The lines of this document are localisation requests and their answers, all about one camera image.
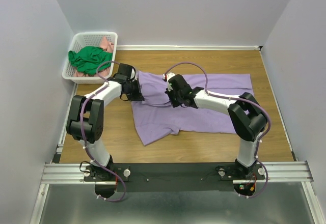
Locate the purple t shirt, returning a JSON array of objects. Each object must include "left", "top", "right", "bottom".
[{"left": 131, "top": 72, "right": 253, "bottom": 146}]

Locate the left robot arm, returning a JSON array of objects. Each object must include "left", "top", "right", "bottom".
[{"left": 66, "top": 64, "right": 144, "bottom": 181}]

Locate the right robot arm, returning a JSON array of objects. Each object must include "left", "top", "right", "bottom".
[{"left": 163, "top": 72, "right": 271, "bottom": 179}]

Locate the pink t shirt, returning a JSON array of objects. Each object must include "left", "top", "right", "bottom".
[{"left": 73, "top": 36, "right": 115, "bottom": 78}]

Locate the green t shirt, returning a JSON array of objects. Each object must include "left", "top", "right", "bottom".
[{"left": 67, "top": 45, "right": 114, "bottom": 76}]

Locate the white perforated plastic basket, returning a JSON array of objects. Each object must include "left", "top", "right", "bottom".
[{"left": 62, "top": 31, "right": 118, "bottom": 84}]

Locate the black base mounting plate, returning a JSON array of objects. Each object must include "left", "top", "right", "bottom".
[{"left": 82, "top": 162, "right": 265, "bottom": 193}]

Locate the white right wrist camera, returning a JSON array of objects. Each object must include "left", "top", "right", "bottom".
[{"left": 162, "top": 72, "right": 176, "bottom": 82}]

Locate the aluminium extrusion rail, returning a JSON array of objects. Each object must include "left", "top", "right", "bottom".
[{"left": 41, "top": 161, "right": 314, "bottom": 184}]

